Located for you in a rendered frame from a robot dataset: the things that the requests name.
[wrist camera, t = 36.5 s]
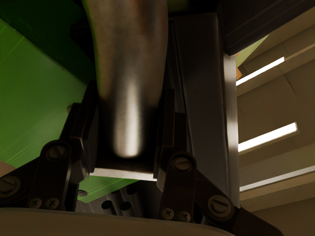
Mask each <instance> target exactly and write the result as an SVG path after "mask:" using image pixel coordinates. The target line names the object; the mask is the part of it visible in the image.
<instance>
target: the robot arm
mask: <svg viewBox="0 0 315 236"><path fill-rule="evenodd" d="M101 141H102V133H101V123H100V113H99V102H98V88H97V81H91V80H90V81H89V83H88V86H87V88H86V91H85V94H84V96H83V99H82V103H73V104H72V106H71V109H70V111H69V114H68V117H67V120H66V122H65V124H64V127H63V130H62V132H61V135H60V138H59V139H58V140H53V141H50V142H48V143H47V144H45V145H44V146H43V148H42V150H41V153H40V156H39V157H37V158H36V159H34V160H32V161H30V162H28V163H26V164H24V165H23V166H21V167H19V168H17V169H15V170H13V171H11V172H9V173H7V174H5V175H3V176H2V177H0V236H285V235H284V234H283V233H282V231H281V230H279V229H278V228H277V227H275V226H273V225H272V224H270V223H268V222H266V221H265V220H263V219H261V218H259V217H258V216H256V215H254V214H252V213H251V212H249V211H247V210H245V209H244V208H242V207H241V208H240V209H239V208H238V207H236V206H234V205H233V203H232V201H231V200H230V199H229V198H228V197H227V196H226V195H225V194H224V193H223V192H222V191H221V190H220V189H219V188H217V187H216V186H215V185H214V184H213V183H212V182H211V181H210V180H209V179H208V178H207V177H206V176H205V175H204V174H202V173H201V172H200V171H199V170H198V169H197V161H196V159H195V158H194V157H193V156H192V155H191V154H190V153H188V138H187V114H186V113H176V112H175V88H165V90H162V95H161V103H160V111H159V119H158V126H157V137H156V147H155V159H154V170H153V179H157V184H156V185H157V187H158V188H159V189H160V190H161V191H162V198H161V203H160V209H159V214H158V220H157V219H147V218H138V217H128V216H117V215H107V214H92V213H81V212H75V208H76V202H77V196H78V190H79V183H80V182H81V181H83V180H84V179H85V178H89V176H90V173H93V172H94V169H95V166H96V162H97V158H98V153H99V149H100V145H101Z"/></svg>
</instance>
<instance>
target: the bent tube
mask: <svg viewBox="0 0 315 236"><path fill-rule="evenodd" d="M81 2H82V5H83V7H84V10H85V13H86V15H87V18H88V21H89V25H90V30H91V34H92V39H93V47H94V57H95V67H96V78H97V92H98V102H99V113H100V123H101V133H102V141H101V145H100V149H99V153H98V157H97V162H96V166H95V169H94V172H93V173H90V175H93V176H103V177H118V178H128V179H139V180H149V181H157V179H153V170H154V159H155V147H156V137H157V129H158V119H159V111H160V103H161V95H162V87H163V79H164V71H165V60H166V53H167V43H168V9H167V0H81Z"/></svg>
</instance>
